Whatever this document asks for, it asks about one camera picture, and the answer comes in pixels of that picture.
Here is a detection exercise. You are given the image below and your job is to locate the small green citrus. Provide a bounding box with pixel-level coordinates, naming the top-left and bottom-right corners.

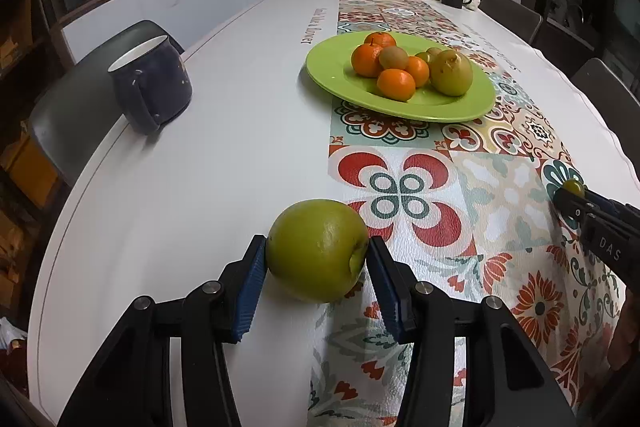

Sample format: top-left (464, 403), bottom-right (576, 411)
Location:
top-left (562, 179), bottom-right (586, 198)

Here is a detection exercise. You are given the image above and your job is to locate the orange mandarin front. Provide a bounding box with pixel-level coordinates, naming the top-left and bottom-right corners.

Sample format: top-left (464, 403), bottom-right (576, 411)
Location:
top-left (376, 68), bottom-right (416, 102)

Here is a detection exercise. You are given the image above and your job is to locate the navy blue mug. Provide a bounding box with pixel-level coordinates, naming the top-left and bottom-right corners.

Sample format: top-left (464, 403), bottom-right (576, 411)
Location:
top-left (107, 35), bottom-right (193, 135)

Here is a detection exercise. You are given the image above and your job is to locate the right near grey chair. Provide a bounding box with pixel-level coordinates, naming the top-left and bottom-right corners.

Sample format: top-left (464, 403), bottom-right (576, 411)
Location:
top-left (570, 57), bottom-right (640, 164)

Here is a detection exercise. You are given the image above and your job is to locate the large yellow pear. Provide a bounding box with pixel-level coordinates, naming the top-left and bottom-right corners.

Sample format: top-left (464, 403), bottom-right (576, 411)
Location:
top-left (430, 49), bottom-right (473, 96)

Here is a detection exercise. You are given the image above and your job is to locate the green plate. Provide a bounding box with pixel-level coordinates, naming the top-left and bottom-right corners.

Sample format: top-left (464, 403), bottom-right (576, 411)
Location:
top-left (305, 31), bottom-right (496, 124)

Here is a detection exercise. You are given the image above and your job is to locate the patterned table runner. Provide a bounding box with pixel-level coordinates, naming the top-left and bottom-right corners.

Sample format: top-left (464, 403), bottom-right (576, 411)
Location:
top-left (329, 0), bottom-right (639, 413)

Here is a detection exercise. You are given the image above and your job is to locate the kiwi on plate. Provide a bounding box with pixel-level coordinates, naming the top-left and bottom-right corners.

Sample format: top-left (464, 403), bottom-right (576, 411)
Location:
top-left (426, 46), bottom-right (442, 55)

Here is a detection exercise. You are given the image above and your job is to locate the mandarin on plate back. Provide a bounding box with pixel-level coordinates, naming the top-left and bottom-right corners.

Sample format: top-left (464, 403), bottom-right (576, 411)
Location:
top-left (364, 31), bottom-right (397, 48)

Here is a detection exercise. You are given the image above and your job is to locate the green citrus on plate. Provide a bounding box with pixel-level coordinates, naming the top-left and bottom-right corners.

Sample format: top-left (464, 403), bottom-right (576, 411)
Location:
top-left (416, 52), bottom-right (431, 64)

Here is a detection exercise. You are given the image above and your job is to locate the grey chair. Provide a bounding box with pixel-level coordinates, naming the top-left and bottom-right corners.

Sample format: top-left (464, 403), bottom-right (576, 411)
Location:
top-left (480, 0), bottom-right (542, 44)
top-left (570, 57), bottom-right (640, 164)
top-left (28, 20), bottom-right (167, 186)

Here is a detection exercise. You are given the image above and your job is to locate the person right hand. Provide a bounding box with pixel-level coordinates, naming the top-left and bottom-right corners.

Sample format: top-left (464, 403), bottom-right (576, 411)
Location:
top-left (608, 288), bottom-right (639, 371)

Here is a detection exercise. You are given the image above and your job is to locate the mandarin on plate left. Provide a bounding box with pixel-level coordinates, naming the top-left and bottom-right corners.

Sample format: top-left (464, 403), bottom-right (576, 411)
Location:
top-left (350, 42), bottom-right (383, 78)

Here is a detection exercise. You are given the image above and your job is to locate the mandarin on plate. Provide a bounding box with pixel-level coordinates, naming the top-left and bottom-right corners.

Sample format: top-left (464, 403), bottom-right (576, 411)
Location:
top-left (364, 31), bottom-right (397, 48)
top-left (350, 42), bottom-right (383, 78)

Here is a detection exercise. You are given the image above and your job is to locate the small orange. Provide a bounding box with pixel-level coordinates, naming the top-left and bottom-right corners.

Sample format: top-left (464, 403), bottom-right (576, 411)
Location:
top-left (405, 56), bottom-right (431, 89)

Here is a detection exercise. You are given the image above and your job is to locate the right far grey chair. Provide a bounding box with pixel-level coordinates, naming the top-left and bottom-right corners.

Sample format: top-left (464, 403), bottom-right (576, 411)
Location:
top-left (480, 0), bottom-right (542, 44)

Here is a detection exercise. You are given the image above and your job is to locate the green apple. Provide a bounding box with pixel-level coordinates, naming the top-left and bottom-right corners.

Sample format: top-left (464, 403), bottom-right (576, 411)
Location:
top-left (266, 199), bottom-right (369, 303)

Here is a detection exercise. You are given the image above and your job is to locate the left near grey chair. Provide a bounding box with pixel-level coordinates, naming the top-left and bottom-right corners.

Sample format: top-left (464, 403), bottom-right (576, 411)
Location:
top-left (28, 20), bottom-right (167, 186)

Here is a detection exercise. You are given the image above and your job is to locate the brown kiwi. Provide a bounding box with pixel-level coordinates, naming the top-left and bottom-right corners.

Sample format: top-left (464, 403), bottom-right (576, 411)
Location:
top-left (378, 46), bottom-right (409, 69)

